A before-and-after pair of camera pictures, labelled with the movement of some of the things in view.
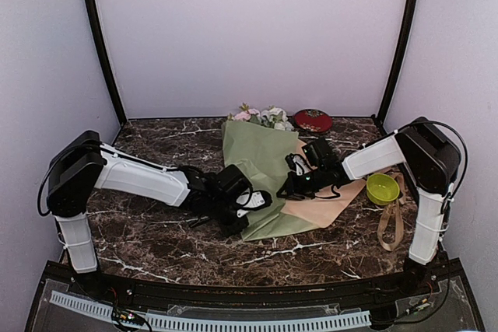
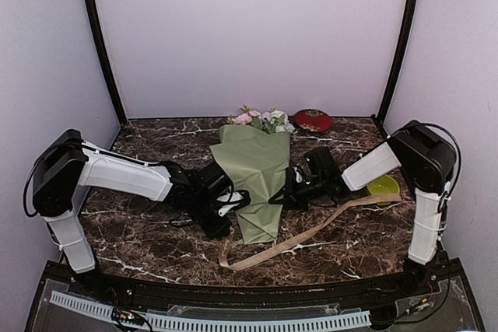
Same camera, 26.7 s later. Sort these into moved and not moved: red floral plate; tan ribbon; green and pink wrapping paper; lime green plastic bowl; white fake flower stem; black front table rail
Moved: green and pink wrapping paper; tan ribbon
Not moved: lime green plastic bowl; red floral plate; black front table rail; white fake flower stem
